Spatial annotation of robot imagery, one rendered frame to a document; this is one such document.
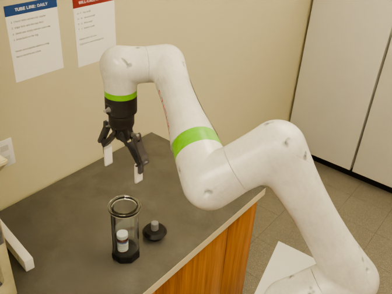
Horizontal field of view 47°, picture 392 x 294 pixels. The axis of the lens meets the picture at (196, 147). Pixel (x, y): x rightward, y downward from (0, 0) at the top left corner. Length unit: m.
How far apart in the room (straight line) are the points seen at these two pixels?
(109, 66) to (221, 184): 0.47
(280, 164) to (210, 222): 0.91
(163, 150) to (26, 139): 0.67
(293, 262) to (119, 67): 0.76
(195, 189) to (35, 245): 0.93
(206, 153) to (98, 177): 1.11
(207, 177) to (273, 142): 0.15
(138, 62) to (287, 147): 0.50
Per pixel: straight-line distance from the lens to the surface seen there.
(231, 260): 2.14
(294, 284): 1.16
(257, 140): 0.92
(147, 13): 2.13
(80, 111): 2.00
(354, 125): 3.72
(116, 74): 1.21
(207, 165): 0.94
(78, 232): 1.76
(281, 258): 1.42
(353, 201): 3.69
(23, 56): 1.76
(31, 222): 1.84
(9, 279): 1.54
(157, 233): 1.68
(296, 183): 0.96
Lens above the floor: 2.12
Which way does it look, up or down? 32 degrees down
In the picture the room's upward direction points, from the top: 4 degrees clockwise
